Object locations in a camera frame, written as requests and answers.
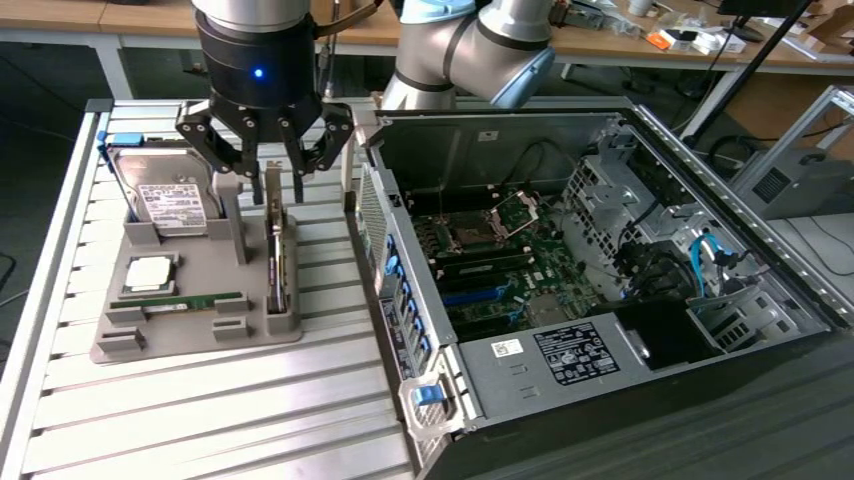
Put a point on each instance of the grey metal disk bay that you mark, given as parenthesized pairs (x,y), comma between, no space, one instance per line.
(735,320)

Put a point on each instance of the silver chipset heatsink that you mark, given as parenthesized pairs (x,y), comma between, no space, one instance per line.
(549,307)

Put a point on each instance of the grey computer tower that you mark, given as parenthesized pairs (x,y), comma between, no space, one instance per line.
(801,185)

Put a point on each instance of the green RAM stick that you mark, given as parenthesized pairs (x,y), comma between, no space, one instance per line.
(194,300)

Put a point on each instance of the blue expansion slot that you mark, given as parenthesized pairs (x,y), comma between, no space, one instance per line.
(474,296)

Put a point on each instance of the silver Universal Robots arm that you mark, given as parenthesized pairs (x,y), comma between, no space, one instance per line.
(441,50)

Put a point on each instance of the black RAM stick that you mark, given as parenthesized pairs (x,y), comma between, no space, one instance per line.
(488,267)

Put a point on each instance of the blue case latch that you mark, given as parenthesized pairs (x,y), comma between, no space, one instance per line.
(428,395)

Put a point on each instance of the silver perforated drive cage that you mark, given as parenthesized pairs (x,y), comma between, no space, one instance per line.
(601,190)

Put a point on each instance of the white small box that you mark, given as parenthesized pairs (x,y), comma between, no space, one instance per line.
(724,45)

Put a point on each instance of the black monitor with stand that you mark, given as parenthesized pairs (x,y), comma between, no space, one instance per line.
(761,6)

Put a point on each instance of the orange and white box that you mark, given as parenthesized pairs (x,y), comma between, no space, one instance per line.
(660,39)

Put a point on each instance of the black tripod pole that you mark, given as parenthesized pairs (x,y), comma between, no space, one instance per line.
(745,75)

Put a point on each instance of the brown cardboard piece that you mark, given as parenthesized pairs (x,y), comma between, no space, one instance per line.
(835,30)

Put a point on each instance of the grey power supply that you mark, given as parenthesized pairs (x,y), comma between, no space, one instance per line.
(508,380)

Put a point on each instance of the CPU socket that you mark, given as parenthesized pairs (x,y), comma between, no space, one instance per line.
(474,232)

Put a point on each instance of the silver hard disk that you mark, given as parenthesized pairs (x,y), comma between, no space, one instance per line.
(161,175)

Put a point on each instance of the aluminium profile frame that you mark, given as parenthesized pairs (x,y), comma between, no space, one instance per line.
(824,102)

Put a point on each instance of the brown cardboard box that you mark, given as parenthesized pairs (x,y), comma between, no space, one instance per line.
(337,12)

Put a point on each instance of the metal socket cover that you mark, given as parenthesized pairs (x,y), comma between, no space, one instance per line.
(517,212)

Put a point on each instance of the blue disk caddy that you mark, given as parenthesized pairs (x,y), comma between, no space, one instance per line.
(124,140)

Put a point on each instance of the open black PC case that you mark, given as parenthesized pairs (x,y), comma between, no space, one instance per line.
(377,215)

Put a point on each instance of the graphics card with metal bracket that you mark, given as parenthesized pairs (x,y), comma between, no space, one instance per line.
(276,250)

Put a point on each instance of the wooden desk white frame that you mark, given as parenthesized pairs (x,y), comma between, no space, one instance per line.
(101,20)
(828,64)

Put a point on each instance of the green motherboard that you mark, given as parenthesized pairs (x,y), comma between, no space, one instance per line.
(555,270)

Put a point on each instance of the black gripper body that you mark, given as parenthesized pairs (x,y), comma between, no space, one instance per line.
(257,60)

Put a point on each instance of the white cup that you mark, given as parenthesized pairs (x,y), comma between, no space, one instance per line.
(643,6)

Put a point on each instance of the grey plastic parts rack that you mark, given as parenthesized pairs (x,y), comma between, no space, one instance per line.
(201,330)

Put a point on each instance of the silver CPU chip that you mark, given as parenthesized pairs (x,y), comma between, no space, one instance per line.
(149,274)

